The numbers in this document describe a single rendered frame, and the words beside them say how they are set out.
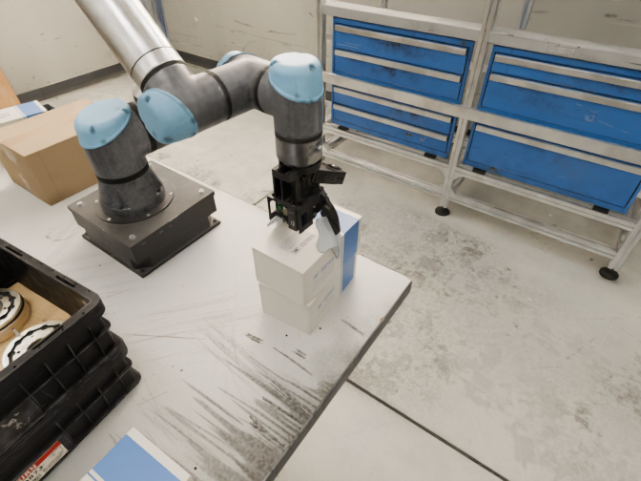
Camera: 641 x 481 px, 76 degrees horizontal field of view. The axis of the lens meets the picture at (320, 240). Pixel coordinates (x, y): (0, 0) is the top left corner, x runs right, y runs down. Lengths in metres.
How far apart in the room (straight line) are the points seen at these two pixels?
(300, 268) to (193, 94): 0.33
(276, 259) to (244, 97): 0.28
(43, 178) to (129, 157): 0.41
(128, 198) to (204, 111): 0.46
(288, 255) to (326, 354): 0.21
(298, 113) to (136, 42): 0.23
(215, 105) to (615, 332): 1.84
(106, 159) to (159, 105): 0.41
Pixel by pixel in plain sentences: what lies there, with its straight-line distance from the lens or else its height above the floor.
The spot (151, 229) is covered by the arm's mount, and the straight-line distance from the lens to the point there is 1.00.
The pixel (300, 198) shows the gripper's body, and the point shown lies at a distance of 0.69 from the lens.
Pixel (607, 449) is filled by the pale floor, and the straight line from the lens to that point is 1.77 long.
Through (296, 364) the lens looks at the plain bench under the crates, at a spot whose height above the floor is 0.70.
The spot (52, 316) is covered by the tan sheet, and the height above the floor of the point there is 0.83.
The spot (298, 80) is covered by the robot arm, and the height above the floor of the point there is 1.19.
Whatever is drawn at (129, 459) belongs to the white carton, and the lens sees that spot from 0.70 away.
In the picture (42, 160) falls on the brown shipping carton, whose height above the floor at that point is 0.83.
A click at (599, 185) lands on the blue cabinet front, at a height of 0.42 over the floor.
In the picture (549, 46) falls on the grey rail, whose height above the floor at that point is 0.92.
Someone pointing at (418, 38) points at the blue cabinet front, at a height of 0.85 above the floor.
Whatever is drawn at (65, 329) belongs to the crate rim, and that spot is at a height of 0.93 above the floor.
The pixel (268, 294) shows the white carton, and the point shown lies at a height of 0.77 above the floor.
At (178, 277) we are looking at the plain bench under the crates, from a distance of 1.01.
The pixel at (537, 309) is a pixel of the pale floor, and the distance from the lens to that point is 2.02.
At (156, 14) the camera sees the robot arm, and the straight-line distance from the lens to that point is 0.94.
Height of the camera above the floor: 1.39
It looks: 41 degrees down
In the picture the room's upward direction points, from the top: straight up
